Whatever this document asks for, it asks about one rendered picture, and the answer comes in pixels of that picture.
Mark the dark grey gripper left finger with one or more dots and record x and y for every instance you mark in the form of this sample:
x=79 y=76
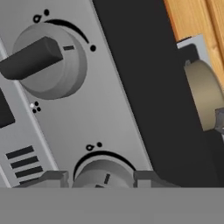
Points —
x=51 y=178

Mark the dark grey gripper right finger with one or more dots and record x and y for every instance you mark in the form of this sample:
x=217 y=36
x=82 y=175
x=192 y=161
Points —
x=147 y=178

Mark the grey stove knob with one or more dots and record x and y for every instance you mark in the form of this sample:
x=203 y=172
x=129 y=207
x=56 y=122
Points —
x=92 y=175
x=59 y=77

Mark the silver and black stove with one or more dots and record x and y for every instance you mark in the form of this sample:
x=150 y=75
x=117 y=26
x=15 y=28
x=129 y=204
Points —
x=102 y=102

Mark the beige round pot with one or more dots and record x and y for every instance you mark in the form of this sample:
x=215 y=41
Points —
x=204 y=93

